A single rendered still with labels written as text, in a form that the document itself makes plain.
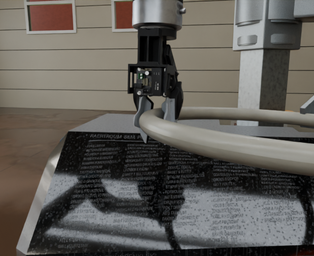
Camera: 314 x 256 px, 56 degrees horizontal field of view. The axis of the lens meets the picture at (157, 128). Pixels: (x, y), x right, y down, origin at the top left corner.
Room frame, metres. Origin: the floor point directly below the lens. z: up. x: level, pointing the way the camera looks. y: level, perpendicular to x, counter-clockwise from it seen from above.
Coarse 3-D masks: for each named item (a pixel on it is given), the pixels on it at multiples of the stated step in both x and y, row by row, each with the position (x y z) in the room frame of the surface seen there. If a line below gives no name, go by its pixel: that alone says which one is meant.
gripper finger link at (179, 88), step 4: (176, 84) 0.56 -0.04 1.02; (180, 84) 0.56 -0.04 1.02; (176, 88) 0.55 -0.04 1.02; (180, 88) 0.56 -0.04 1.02; (172, 92) 0.55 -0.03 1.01; (176, 92) 0.55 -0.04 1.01; (180, 92) 0.55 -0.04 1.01; (172, 96) 0.55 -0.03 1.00; (176, 96) 0.55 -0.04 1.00; (180, 96) 0.55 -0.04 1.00; (176, 100) 0.55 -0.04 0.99; (180, 100) 0.55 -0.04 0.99; (176, 104) 0.55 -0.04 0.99; (180, 104) 0.55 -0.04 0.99; (176, 108) 0.55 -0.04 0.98; (180, 108) 0.56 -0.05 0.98; (176, 112) 0.55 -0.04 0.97; (176, 116) 0.55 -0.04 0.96
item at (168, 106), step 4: (168, 100) 0.54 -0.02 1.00; (172, 100) 0.55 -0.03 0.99; (164, 104) 0.56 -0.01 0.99; (168, 104) 0.54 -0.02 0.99; (172, 104) 0.55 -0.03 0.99; (164, 108) 0.56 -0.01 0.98; (168, 108) 0.54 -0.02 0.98; (172, 108) 0.55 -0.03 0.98; (164, 112) 0.56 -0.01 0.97; (168, 112) 0.54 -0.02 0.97; (172, 112) 0.55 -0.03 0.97; (164, 116) 0.52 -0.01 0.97; (168, 116) 0.53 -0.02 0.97; (172, 116) 0.55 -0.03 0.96; (168, 120) 0.53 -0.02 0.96; (172, 120) 0.55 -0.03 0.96; (176, 120) 0.55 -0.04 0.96; (164, 144) 0.55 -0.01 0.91
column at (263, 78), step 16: (240, 64) 1.76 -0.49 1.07; (256, 64) 1.63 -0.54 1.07; (272, 64) 1.62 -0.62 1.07; (288, 64) 1.66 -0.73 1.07; (240, 80) 1.75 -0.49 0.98; (256, 80) 1.63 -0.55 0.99; (272, 80) 1.62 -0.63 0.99; (240, 96) 1.74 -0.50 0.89; (256, 96) 1.62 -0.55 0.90; (272, 96) 1.62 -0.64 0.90
